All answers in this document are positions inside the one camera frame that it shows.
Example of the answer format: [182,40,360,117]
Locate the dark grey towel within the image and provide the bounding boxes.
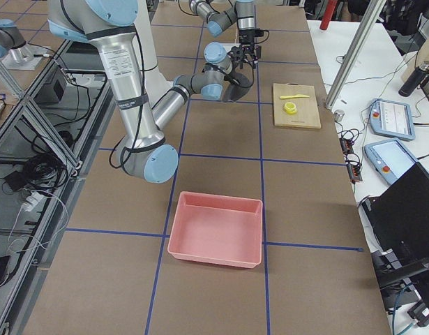
[222,76,253,102]

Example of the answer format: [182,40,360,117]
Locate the near teach pendant tablet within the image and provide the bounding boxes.
[363,137,418,185]

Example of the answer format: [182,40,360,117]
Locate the teach pendant tablet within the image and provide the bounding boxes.
[369,98,416,141]
[363,137,418,185]

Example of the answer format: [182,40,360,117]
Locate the red cylinder bottle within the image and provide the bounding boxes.
[319,0,338,31]

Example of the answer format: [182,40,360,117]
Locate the yellow plastic knife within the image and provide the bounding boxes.
[279,94,310,100]

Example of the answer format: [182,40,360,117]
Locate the aluminium frame post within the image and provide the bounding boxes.
[325,0,386,110]

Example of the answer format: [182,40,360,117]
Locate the black water bottle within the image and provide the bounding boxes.
[398,60,429,97]

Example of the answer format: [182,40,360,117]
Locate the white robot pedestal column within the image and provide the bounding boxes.
[134,0,172,93]

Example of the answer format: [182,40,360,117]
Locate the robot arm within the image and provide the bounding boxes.
[47,1,253,184]
[188,0,269,69]

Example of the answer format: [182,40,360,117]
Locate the black laptop monitor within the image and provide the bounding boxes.
[362,163,429,260]

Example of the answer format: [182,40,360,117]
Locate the far teach pendant tablet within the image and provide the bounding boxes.
[369,98,416,141]

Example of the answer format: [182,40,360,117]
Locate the bamboo cutting board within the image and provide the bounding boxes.
[272,83,322,129]

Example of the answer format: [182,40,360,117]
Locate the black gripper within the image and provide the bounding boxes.
[224,69,246,87]
[231,44,262,68]

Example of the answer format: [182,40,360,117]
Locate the pink plastic bin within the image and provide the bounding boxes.
[167,191,263,269]

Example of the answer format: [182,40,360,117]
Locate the yellow lemon slices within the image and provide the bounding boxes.
[283,101,297,115]

